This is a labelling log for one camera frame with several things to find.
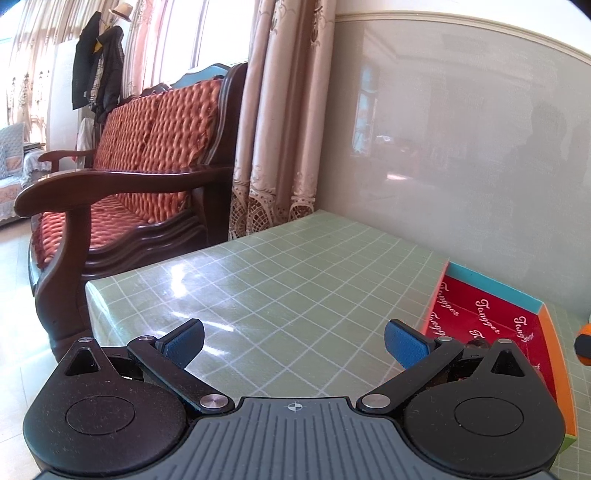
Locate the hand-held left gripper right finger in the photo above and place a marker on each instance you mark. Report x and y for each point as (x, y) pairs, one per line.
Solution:
(406, 344)

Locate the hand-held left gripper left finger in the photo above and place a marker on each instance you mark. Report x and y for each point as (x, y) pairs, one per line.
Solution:
(187, 344)

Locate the orange red cardboard box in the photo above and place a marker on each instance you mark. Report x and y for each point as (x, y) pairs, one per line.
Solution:
(489, 304)

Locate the green checkered tablecloth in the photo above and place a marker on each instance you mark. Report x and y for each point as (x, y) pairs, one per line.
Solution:
(300, 277)

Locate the small dark water chestnut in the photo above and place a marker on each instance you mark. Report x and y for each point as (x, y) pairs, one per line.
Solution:
(584, 351)

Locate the orange quilted sofa cushion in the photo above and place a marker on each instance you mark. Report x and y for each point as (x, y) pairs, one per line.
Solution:
(157, 138)

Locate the armchair with patterned cover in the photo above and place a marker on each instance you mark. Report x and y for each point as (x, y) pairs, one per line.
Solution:
(14, 170)

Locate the beige patterned curtain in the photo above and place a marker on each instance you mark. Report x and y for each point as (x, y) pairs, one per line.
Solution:
(277, 115)

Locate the white panel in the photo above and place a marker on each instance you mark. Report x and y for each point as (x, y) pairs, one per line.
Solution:
(62, 97)

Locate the dark hanging jackets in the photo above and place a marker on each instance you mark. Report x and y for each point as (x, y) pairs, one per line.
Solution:
(104, 64)

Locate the beige hat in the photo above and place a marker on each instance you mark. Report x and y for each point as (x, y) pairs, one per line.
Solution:
(121, 10)

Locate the dark wooden sofa frame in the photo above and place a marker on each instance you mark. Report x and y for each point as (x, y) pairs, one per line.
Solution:
(111, 182)

